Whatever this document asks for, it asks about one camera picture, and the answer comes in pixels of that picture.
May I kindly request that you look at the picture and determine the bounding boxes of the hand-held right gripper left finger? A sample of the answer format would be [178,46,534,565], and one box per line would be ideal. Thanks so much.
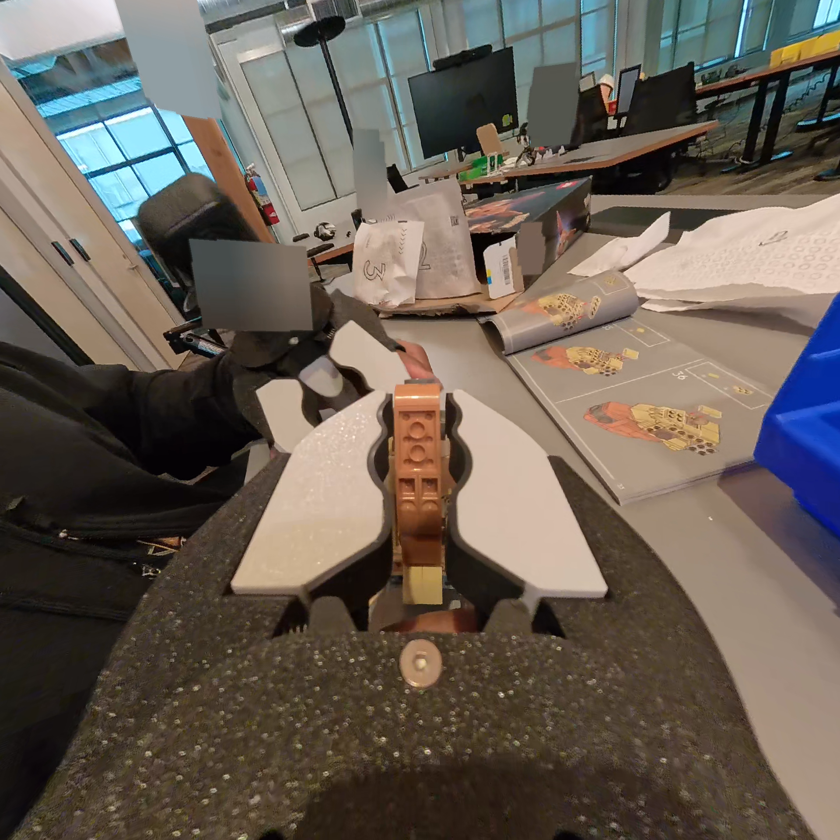
[230,389,396,605]

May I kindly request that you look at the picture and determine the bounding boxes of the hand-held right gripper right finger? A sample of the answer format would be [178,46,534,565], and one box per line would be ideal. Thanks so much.
[445,389,610,605]

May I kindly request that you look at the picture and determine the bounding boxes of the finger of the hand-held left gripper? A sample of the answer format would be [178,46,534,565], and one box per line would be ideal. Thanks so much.
[326,321,410,397]
[255,376,326,455]

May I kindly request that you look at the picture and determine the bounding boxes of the tan brick model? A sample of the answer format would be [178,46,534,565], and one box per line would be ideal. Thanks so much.
[368,339,481,635]

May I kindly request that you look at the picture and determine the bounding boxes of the blue plastic bin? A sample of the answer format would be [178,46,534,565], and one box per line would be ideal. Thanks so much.
[751,294,840,542]

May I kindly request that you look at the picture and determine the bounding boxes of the person's left forearm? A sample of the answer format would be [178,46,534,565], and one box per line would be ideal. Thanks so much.
[73,344,270,484]

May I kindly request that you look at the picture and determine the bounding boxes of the grey desk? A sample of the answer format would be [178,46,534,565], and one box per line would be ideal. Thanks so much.
[243,191,840,840]

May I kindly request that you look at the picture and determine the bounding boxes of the brown cardboard piece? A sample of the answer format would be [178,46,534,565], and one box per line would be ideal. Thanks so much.
[392,279,529,321]

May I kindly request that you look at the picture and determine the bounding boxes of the red fire extinguisher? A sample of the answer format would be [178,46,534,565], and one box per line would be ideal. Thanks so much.
[245,163,280,228]

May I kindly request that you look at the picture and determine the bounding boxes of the grey instruction booklet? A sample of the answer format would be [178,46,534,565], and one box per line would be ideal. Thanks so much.
[482,271,778,508]

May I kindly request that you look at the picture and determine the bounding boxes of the wooden pillar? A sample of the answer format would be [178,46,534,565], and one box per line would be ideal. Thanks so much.
[182,115,274,245]

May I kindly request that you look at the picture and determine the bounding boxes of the dark printed kit box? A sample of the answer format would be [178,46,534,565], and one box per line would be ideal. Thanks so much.
[464,176,594,284]

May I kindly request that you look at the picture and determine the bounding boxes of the person's black jacket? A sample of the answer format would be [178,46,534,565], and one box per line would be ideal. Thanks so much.
[0,339,270,840]

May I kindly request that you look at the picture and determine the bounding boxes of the flattened white paper bags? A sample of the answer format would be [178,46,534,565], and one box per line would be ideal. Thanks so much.
[567,212,674,280]

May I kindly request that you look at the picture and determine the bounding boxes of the black monitor screen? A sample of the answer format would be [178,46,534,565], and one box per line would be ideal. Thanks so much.
[406,45,521,160]

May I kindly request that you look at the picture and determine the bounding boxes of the black floor lamp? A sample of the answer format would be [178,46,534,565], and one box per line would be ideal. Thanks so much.
[290,14,364,148]

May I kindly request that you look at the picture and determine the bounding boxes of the white dotted paper sheet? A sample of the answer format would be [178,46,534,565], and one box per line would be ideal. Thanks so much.
[623,195,840,319]

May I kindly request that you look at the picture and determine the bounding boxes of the wooden rim table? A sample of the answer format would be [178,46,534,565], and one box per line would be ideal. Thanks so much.
[693,50,840,169]

